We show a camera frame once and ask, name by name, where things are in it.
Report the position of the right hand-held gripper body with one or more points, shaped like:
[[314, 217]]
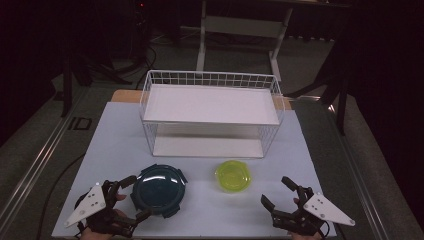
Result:
[[325, 208]]

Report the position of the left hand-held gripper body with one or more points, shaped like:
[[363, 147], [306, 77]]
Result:
[[90, 203]]

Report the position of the dark teal round container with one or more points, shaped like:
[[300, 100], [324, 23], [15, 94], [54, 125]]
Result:
[[158, 190]]

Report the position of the clear container with green lid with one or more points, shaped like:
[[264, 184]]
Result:
[[233, 176]]

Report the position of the person's left hand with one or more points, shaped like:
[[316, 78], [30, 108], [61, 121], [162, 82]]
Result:
[[95, 236]]

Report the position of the person's right hand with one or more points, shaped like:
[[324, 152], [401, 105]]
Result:
[[305, 237]]

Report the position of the white table cover sheet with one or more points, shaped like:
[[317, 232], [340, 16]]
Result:
[[206, 215]]

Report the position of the black stand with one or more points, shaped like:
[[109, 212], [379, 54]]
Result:
[[67, 86], [341, 100]]

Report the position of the metal floor rail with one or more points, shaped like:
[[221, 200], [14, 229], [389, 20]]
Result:
[[361, 186], [36, 163]]

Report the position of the white metal table frame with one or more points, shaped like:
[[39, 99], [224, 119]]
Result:
[[243, 26]]

